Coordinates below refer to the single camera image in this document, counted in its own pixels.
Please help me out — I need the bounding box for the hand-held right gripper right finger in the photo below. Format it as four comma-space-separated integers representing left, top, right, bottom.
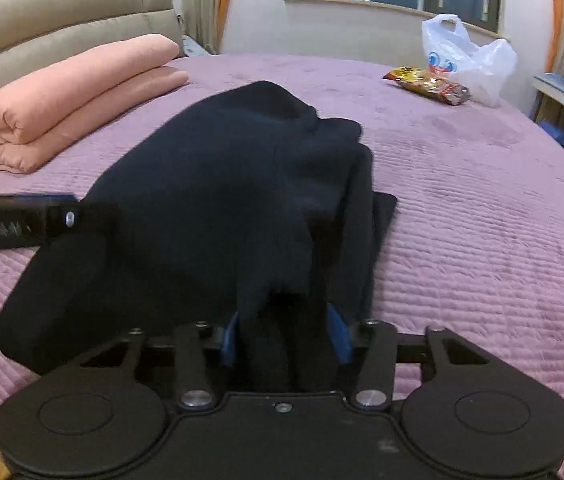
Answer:
326, 303, 493, 409

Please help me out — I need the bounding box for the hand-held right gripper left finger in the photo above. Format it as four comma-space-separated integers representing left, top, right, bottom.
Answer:
78, 311, 241, 409

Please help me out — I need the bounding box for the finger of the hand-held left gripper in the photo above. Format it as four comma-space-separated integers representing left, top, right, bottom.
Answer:
0, 193, 85, 254

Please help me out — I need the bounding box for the dark navy striped hoodie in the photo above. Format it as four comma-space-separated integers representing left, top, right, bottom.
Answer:
0, 80, 399, 393

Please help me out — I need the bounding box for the folded pink blanket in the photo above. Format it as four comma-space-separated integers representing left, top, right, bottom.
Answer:
0, 33, 191, 175

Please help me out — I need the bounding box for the bed with purple bedspread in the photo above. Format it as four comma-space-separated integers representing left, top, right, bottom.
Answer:
0, 52, 564, 480

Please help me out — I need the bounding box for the beige padded headboard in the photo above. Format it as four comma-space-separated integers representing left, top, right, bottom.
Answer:
0, 0, 186, 168

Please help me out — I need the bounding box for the white patterned bedside item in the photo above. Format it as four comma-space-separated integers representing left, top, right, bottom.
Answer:
181, 34, 219, 59

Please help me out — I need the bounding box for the colourful snack packet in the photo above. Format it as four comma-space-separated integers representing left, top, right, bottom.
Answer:
383, 65, 472, 107

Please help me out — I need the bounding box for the blue stool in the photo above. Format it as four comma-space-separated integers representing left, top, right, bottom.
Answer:
536, 120, 564, 155

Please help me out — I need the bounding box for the white printed plastic bag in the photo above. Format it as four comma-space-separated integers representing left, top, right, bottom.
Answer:
421, 13, 519, 109

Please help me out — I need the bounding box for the white windowsill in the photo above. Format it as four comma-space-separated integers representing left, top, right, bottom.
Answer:
283, 0, 511, 43

